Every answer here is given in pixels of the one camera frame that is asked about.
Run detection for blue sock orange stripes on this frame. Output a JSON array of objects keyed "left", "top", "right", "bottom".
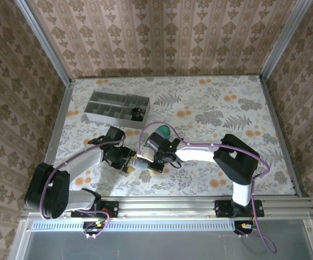
[{"left": 137, "top": 125, "right": 171, "bottom": 169}]

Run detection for black white striped sock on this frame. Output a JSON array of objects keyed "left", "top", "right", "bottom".
[{"left": 131, "top": 107, "right": 147, "bottom": 121}]

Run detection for grey divided organizer tray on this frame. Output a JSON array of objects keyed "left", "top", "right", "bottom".
[{"left": 83, "top": 90, "right": 151, "bottom": 130}]

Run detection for floral tablecloth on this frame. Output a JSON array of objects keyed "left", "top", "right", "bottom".
[{"left": 45, "top": 76, "right": 295, "bottom": 197}]

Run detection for grey metal shelf plate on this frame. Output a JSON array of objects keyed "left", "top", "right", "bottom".
[{"left": 10, "top": 219, "right": 313, "bottom": 260}]

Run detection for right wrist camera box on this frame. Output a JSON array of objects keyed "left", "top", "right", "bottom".
[{"left": 137, "top": 146, "right": 157, "bottom": 161}]

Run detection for aluminium frame rail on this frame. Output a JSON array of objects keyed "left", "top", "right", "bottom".
[{"left": 21, "top": 197, "right": 313, "bottom": 220}]

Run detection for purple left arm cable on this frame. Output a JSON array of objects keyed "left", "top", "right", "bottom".
[{"left": 38, "top": 134, "right": 126, "bottom": 239}]

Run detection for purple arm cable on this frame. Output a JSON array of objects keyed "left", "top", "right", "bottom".
[
  {"left": 38, "top": 134, "right": 126, "bottom": 239},
  {"left": 139, "top": 121, "right": 278, "bottom": 254}
]

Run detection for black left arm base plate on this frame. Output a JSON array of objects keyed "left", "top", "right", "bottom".
[{"left": 71, "top": 200, "right": 119, "bottom": 219}]

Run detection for slotted cable duct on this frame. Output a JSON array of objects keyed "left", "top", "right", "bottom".
[{"left": 30, "top": 219, "right": 237, "bottom": 232}]

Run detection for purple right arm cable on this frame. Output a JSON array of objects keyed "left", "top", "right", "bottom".
[{"left": 139, "top": 121, "right": 278, "bottom": 254}]

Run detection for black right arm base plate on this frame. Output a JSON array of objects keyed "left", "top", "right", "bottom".
[{"left": 214, "top": 199, "right": 265, "bottom": 218}]

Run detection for aluminium corner post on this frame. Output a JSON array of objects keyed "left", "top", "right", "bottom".
[
  {"left": 12, "top": 0, "right": 74, "bottom": 87},
  {"left": 258, "top": 0, "right": 313, "bottom": 82}
]

